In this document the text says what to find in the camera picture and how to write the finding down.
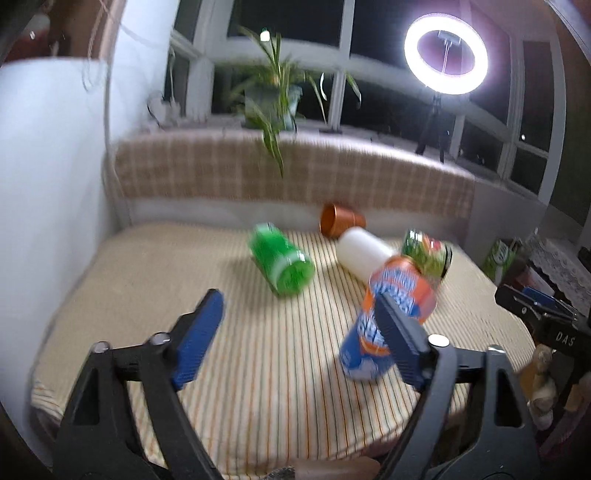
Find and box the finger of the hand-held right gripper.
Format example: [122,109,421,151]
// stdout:
[495,284,579,325]

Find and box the black tripod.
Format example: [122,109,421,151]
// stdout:
[414,95,451,163]

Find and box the person's right hand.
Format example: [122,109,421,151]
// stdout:
[519,345,556,431]

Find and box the plaid cloth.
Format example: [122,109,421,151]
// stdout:
[113,133,476,241]

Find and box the ring light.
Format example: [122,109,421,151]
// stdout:
[403,13,489,97]

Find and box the green plastic bottle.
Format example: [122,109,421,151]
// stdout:
[248,222,317,296]

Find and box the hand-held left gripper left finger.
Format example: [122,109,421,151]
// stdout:
[54,288,226,480]

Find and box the white lace cloth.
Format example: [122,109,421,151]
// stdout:
[530,237,591,298]

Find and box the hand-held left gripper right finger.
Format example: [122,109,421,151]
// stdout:
[372,293,542,480]

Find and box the copper orange cup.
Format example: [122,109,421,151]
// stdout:
[320,202,367,239]

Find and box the potted green plant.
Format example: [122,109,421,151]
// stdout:
[221,25,362,179]

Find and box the striped tablecloth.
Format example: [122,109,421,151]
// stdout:
[30,222,537,479]

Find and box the green cardboard box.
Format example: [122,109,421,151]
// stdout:
[482,237,525,283]

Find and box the green and red printed cup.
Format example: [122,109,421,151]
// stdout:
[400,229,454,282]

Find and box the orange and blue printed cup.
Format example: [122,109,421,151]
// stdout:
[339,255,438,382]

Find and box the white cup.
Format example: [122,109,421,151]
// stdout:
[335,227,399,282]

